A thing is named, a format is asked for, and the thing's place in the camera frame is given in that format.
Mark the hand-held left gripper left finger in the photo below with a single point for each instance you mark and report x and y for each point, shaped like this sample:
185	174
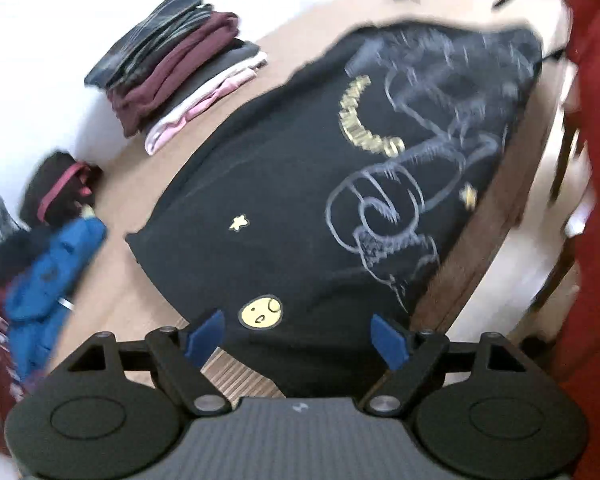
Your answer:
205	340

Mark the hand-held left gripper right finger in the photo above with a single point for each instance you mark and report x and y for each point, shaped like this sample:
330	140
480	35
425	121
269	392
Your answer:
390	342

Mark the black printed T-shirt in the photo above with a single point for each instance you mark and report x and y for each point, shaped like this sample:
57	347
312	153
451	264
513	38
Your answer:
290	185

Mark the blue garment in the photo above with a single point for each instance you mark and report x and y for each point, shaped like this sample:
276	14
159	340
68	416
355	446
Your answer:
55	270

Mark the plain black garment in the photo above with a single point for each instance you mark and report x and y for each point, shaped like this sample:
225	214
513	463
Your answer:
15	255

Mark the pink folded garment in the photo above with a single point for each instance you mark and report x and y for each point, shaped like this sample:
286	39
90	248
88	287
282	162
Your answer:
180	120

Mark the black garment with pink trim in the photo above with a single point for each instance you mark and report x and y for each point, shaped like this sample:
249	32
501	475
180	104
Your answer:
55	175

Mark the grey folded garment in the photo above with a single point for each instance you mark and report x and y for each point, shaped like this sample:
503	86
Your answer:
230	60

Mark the white folded garment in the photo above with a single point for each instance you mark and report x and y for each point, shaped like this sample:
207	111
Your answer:
252	62

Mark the wooden bed frame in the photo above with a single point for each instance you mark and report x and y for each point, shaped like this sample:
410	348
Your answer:
460	285

